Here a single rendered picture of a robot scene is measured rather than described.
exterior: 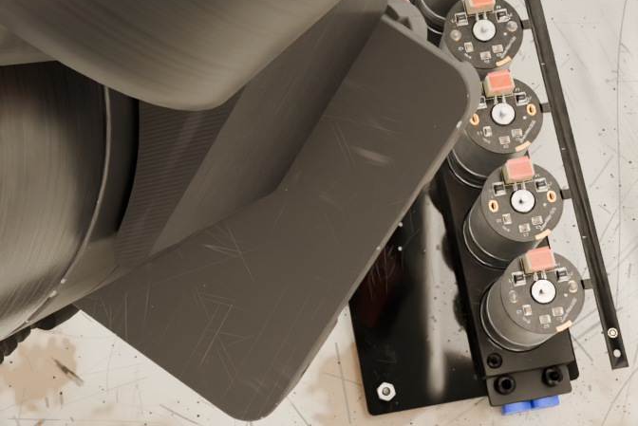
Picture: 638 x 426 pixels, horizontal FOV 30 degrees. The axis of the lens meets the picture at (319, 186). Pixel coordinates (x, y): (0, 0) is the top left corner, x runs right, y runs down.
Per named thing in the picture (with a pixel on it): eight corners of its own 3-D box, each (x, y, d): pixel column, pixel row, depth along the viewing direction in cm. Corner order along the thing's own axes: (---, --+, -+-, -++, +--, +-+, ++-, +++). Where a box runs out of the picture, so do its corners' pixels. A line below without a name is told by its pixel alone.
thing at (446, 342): (573, 381, 41) (581, 379, 40) (366, 418, 40) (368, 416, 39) (477, -40, 45) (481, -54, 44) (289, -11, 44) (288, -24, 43)
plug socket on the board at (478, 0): (469, 23, 37) (472, 14, 37) (463, -3, 38) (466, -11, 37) (494, 18, 37) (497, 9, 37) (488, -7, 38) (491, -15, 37)
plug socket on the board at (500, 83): (487, 105, 37) (491, 99, 36) (481, 80, 37) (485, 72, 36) (513, 101, 37) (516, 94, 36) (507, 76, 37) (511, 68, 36)
